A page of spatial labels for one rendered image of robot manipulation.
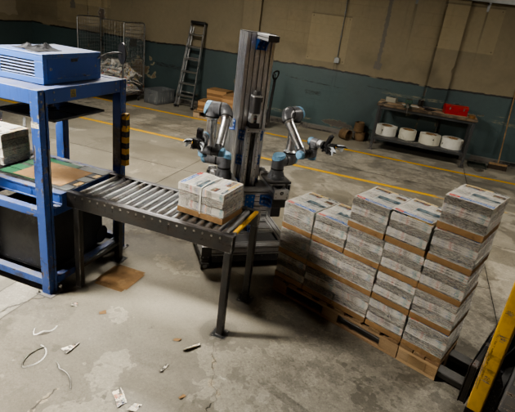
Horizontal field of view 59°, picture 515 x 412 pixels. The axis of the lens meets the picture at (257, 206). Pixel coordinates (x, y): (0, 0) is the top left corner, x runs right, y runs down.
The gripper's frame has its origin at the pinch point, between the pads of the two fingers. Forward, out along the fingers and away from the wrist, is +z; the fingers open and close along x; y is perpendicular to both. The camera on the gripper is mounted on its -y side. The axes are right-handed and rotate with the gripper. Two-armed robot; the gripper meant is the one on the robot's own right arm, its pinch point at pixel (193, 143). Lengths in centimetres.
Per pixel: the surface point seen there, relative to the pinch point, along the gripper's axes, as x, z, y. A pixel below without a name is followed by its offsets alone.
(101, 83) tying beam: 82, -17, -19
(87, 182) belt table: 75, 3, 55
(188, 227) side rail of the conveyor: -19, 46, 43
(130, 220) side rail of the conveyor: 24, 37, 56
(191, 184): -11.3, 28.3, 19.2
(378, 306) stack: -163, 26, 69
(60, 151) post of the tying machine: 129, -52, 60
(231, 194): -40, 27, 18
